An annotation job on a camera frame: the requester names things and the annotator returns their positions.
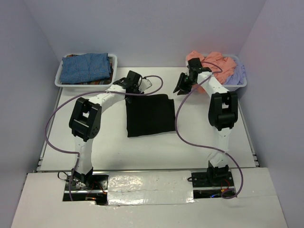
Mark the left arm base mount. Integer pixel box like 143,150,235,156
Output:
57,172,109,205

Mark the silver foil tape cover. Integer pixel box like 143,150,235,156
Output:
107,171,194,206

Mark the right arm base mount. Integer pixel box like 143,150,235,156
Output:
187,166,236,199

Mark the orange pink shirt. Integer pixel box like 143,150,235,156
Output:
185,50,237,94

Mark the white plastic basket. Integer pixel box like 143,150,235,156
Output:
184,55,249,94
55,54,118,91

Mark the left white plastic basket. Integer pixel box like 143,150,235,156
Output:
55,54,118,91

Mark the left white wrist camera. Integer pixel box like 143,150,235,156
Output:
139,78,152,92

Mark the black long sleeve shirt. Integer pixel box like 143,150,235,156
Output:
125,94,175,138

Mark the lavender shirt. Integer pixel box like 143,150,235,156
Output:
224,59,246,86

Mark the right white plastic basket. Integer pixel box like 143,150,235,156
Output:
184,55,249,94

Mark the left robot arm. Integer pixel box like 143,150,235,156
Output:
69,71,152,189

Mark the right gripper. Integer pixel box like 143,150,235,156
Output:
173,72,196,95

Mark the blue checkered folded shirt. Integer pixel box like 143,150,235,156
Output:
59,53,111,84

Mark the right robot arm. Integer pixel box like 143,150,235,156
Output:
173,57,238,186

